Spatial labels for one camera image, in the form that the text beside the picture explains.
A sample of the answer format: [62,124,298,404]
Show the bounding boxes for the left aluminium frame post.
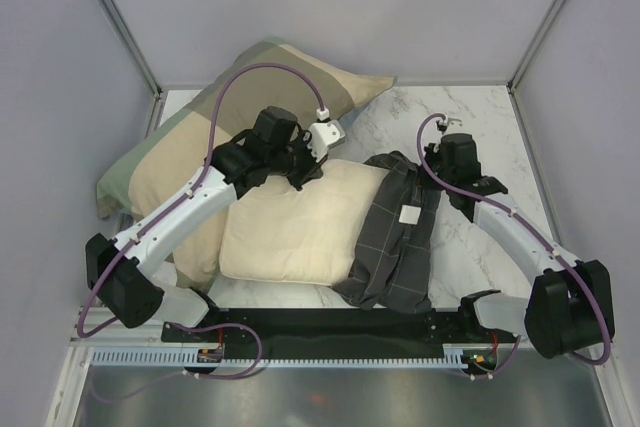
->
[97,0,162,99]

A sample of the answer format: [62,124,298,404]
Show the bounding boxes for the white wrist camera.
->
[308,120,346,160]
[436,116,464,135]

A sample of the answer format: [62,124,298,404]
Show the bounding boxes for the aluminium frame post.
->
[506,0,569,95]
[97,0,162,99]

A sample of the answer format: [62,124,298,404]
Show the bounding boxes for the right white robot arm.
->
[419,133,615,365]

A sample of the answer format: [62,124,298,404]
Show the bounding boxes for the light blue slotted cable duct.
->
[90,347,468,369]

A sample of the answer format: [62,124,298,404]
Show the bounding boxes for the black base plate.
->
[161,308,515,359]

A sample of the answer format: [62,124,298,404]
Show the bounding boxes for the green beige patchwork pillow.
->
[97,38,395,288]

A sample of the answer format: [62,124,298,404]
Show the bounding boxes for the cream pillow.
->
[219,160,388,286]

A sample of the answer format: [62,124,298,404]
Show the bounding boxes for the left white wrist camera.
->
[308,120,346,160]

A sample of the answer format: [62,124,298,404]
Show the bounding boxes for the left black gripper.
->
[267,130,327,191]

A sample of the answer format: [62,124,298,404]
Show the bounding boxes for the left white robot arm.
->
[85,107,344,341]

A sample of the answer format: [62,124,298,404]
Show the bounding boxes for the right aluminium frame post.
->
[506,0,569,95]

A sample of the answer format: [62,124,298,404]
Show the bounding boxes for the dark grey plaid pillowcase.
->
[332,151,441,314]

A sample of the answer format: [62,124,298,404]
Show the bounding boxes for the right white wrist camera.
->
[436,116,464,135]

